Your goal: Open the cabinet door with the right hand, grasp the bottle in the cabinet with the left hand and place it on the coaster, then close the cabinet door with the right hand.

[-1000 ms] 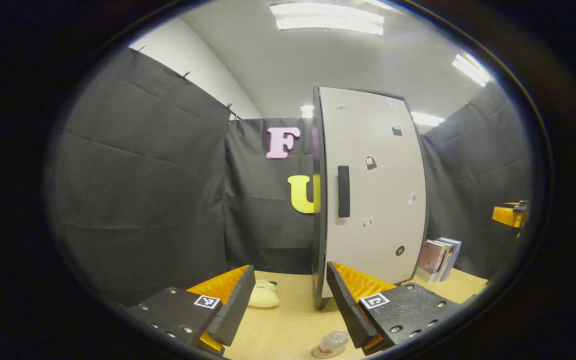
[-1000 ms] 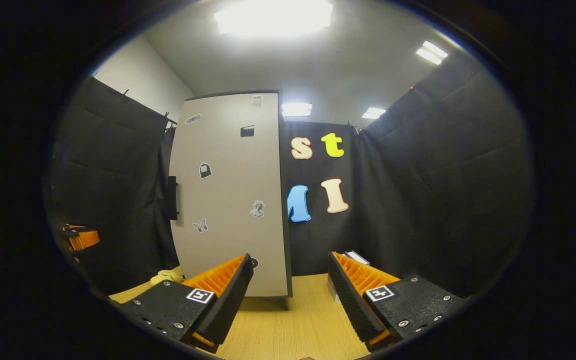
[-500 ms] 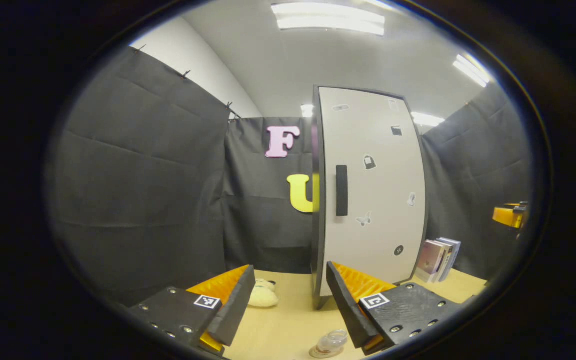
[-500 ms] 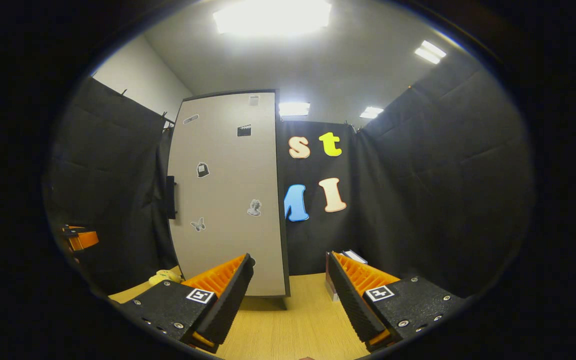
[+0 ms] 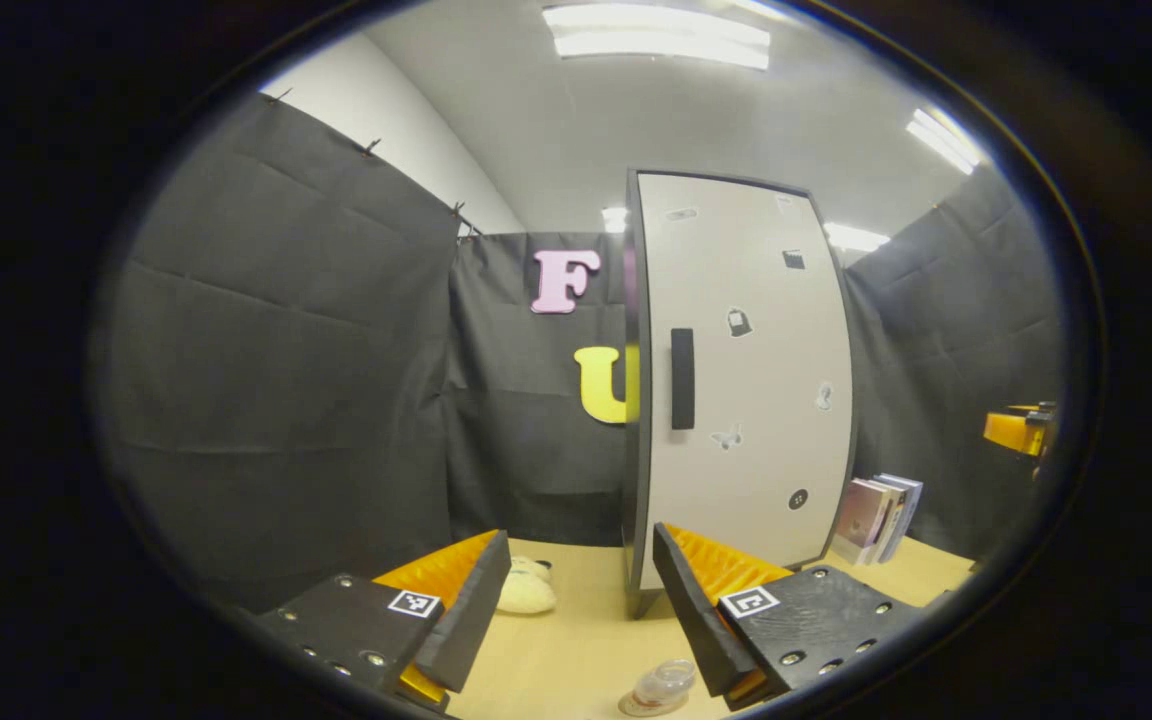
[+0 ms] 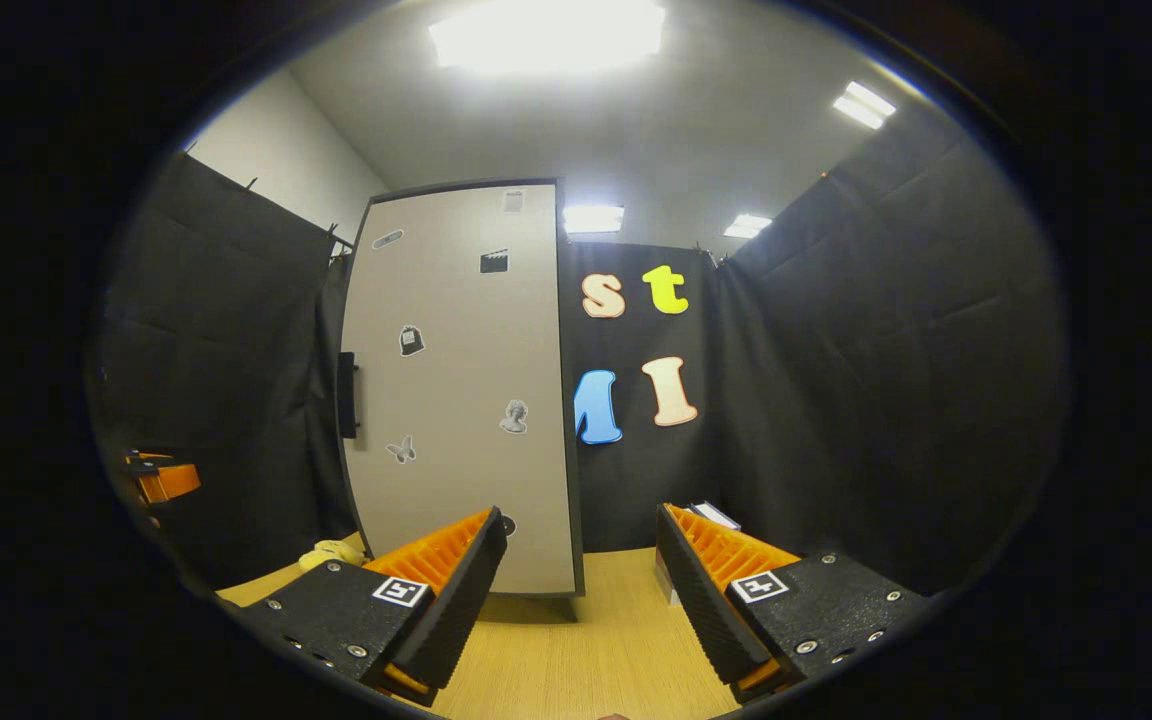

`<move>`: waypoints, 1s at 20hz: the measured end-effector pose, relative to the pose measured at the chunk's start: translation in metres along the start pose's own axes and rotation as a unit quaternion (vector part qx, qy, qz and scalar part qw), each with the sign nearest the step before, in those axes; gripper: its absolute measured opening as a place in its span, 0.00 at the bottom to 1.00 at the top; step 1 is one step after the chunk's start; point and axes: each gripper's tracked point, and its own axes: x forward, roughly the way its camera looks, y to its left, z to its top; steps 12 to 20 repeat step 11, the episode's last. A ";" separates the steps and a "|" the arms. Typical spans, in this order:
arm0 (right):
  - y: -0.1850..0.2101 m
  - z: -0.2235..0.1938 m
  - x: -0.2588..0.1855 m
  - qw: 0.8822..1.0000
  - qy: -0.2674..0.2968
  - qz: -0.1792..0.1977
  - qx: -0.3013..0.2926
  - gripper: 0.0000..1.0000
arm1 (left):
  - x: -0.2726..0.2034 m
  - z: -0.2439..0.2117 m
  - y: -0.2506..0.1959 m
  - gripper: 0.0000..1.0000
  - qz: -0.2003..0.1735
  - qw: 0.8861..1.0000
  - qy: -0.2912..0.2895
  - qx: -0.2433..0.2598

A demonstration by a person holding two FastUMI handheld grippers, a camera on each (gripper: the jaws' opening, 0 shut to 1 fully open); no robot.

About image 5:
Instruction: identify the black door handle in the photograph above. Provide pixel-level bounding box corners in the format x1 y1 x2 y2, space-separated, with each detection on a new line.
671 328 696 431

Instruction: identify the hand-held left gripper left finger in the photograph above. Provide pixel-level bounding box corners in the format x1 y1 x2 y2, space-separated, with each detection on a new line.
254 530 514 713

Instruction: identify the clear plastic bottle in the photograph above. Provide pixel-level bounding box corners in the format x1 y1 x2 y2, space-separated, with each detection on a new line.
633 658 697 709

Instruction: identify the cream plush toy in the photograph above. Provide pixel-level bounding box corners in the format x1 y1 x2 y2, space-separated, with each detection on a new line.
496 557 558 616

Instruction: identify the black backdrop cloth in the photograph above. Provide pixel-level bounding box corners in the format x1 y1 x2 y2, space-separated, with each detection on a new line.
96 95 1067 611

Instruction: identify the dark grey cabinet body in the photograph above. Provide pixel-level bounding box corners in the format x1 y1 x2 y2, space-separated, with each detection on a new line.
622 167 859 618

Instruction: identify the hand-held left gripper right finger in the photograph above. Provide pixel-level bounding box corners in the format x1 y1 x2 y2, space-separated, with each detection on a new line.
652 522 927 713

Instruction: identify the light grey cabinet door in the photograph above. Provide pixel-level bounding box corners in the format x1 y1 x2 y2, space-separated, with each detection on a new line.
636 172 857 591

